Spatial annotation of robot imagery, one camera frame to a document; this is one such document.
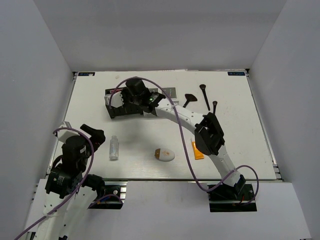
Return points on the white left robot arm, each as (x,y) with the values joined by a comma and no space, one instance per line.
(70,188)

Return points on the white egg-shaped sunscreen bottle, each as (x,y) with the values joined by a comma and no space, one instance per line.
(164,154)

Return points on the black fan makeup brush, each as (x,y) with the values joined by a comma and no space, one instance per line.
(189,98)

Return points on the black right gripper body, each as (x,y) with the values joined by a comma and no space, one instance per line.
(135,100)

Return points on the black small makeup brush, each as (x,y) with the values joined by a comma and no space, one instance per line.
(214,103)

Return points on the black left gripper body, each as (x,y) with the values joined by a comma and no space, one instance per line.
(82,165)

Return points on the white slotted organizer box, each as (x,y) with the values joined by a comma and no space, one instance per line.
(170,91)

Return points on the orange sunscreen tube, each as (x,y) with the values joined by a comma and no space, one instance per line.
(197,154)

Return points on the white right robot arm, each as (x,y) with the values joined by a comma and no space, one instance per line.
(207,131)

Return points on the black round makeup brush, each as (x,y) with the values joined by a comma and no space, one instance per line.
(203,89)

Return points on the clear plastic bottle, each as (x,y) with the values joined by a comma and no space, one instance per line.
(114,148)

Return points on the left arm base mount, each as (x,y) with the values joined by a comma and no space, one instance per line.
(112,197)

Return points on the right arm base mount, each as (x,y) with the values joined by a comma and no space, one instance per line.
(221,201)

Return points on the black slotted organizer box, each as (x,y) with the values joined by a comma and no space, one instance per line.
(121,111)

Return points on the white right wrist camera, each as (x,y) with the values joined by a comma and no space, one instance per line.
(115,100)

